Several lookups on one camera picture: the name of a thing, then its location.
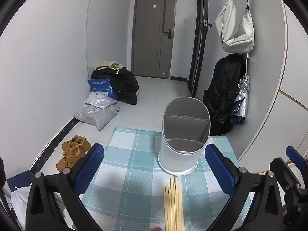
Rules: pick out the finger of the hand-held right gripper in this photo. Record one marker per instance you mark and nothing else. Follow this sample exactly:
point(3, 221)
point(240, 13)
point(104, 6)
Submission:
point(294, 156)
point(281, 170)

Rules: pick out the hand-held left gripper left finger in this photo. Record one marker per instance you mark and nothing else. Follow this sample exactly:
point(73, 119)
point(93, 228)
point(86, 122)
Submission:
point(92, 166)

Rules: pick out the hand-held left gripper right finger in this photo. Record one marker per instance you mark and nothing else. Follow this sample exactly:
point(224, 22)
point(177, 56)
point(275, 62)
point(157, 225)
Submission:
point(221, 170)

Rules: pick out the white oval utensil holder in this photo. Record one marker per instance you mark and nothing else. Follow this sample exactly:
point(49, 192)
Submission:
point(178, 161)

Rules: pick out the bundle of bamboo chopsticks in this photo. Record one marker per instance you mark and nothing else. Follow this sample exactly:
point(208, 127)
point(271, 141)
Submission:
point(173, 209)

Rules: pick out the white puffy shoulder bag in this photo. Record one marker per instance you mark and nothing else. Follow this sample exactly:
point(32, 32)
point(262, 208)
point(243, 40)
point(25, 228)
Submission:
point(237, 33)

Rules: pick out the brown suede shoe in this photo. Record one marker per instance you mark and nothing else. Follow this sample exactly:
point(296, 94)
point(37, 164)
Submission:
point(69, 158)
point(77, 143)

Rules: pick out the teal plaid tablecloth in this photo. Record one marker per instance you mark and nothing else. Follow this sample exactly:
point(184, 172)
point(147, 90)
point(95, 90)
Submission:
point(132, 173)

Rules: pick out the large grey plastic mailer bag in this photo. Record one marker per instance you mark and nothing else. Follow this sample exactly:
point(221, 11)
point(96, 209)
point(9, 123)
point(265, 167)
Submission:
point(98, 116)

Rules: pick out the small grey plastic mailer bag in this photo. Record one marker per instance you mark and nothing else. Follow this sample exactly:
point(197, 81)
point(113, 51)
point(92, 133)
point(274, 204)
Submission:
point(99, 99)

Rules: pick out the silver folded umbrella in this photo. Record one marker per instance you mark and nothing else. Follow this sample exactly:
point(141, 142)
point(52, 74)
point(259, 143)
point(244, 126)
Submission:
point(240, 105)

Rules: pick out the black backpack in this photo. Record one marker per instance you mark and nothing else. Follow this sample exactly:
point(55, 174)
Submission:
point(221, 93)

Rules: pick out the white cabinet with wooden trim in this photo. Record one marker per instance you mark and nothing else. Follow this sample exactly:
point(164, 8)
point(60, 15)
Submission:
point(296, 77)

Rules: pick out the blue cardboard box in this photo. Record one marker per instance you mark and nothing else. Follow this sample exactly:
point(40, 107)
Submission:
point(101, 86)

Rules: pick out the white plastic bag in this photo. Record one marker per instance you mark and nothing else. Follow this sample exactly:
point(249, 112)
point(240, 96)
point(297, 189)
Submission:
point(20, 202)

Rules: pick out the black clothes pile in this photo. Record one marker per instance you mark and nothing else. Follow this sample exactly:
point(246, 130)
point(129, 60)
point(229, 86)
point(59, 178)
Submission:
point(125, 84)

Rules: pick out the cream cloth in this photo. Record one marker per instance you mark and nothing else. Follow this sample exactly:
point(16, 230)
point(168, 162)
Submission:
point(105, 65)

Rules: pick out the black tripod stand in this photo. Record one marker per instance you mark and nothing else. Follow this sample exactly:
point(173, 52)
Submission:
point(201, 53)

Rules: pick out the grey entrance door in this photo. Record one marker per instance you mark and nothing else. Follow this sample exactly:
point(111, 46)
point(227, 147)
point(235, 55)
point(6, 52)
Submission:
point(146, 41)

